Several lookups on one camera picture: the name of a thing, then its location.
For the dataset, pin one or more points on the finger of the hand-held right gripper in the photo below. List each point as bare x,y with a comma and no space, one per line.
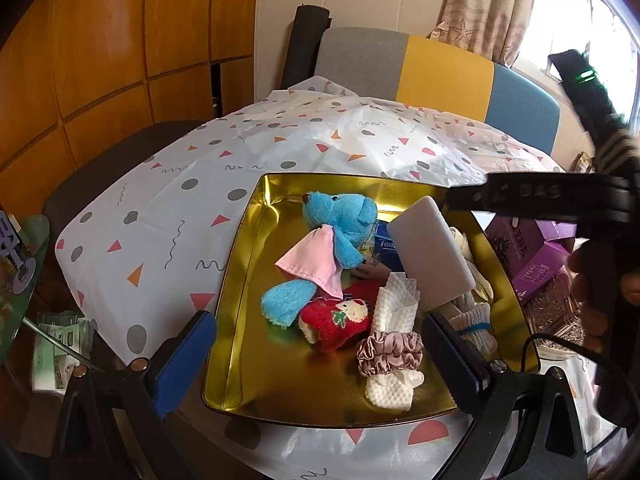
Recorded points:
525,195

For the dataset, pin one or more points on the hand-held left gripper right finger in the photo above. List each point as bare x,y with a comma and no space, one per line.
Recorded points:
452,360

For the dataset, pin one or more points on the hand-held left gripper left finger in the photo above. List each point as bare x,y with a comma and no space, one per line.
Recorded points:
185,360

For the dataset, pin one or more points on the pink satin scrunchie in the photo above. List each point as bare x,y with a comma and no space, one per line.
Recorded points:
400,342

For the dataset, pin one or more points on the white knitted cloth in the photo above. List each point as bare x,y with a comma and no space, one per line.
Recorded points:
395,305
392,390

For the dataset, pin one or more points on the mauve satin scrunchie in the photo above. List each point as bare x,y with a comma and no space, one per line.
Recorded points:
385,362

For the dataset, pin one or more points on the gold tin tray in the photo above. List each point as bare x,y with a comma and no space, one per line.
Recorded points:
270,360

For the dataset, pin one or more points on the white sponge block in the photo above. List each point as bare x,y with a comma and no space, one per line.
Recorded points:
430,255

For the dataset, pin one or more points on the red cartoon sock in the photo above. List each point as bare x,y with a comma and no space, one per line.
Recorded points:
330,335

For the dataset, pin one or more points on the blue tissue pack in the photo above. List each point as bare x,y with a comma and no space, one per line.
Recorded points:
385,250

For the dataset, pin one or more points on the blue plush toy pink cloth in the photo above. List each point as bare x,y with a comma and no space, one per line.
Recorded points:
345,220

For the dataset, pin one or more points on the person's right hand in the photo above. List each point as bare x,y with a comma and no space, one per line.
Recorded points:
580,280

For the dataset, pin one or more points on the white sock blue stripe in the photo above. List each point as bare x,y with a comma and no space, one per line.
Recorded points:
475,330

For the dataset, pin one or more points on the purple cardboard box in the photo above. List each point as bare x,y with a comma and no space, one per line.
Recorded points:
520,245

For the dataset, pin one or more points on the cream knitted sock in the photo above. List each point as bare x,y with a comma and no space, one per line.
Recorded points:
475,270

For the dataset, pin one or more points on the green white leaflet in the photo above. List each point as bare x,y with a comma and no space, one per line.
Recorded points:
60,350

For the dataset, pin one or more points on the grey yellow blue chair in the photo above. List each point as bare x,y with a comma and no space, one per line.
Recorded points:
450,70

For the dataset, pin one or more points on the white patterned tablecloth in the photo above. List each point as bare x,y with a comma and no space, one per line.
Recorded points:
175,200

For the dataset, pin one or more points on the window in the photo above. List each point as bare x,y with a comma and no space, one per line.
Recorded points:
565,10

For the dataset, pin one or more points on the glass side table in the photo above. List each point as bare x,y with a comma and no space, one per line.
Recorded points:
35,240

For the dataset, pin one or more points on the pink patterned curtain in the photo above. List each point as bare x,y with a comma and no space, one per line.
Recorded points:
485,5

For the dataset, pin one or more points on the purple figurine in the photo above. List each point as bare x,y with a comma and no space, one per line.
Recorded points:
12,250

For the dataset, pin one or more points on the wooden wardrobe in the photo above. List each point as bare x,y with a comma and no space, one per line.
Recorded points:
100,35

